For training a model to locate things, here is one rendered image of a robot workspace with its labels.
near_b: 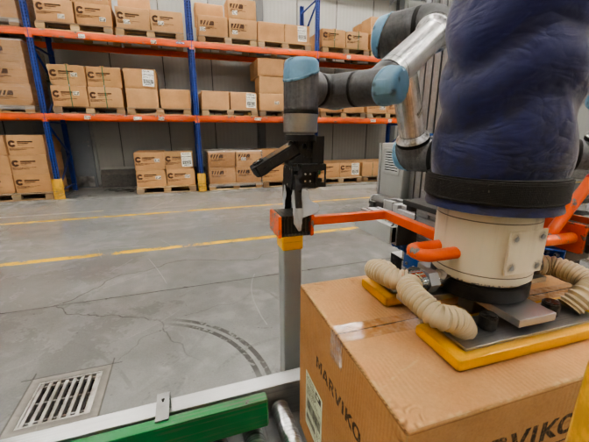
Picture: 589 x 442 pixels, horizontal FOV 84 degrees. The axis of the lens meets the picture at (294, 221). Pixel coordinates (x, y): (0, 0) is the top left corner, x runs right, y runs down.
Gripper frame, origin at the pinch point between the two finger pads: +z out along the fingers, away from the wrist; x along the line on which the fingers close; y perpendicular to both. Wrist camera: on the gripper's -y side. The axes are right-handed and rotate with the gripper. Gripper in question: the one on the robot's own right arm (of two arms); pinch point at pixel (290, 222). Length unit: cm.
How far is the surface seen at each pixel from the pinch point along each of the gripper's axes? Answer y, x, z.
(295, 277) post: 8.0, 20.5, 24.7
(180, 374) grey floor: -36, 91, 109
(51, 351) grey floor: -111, 134, 109
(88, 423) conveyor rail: -50, 5, 49
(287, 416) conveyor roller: -2, -3, 53
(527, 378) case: 22, -44, 13
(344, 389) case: 0.6, -30.1, 21.4
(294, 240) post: 7.4, 20.1, 12.0
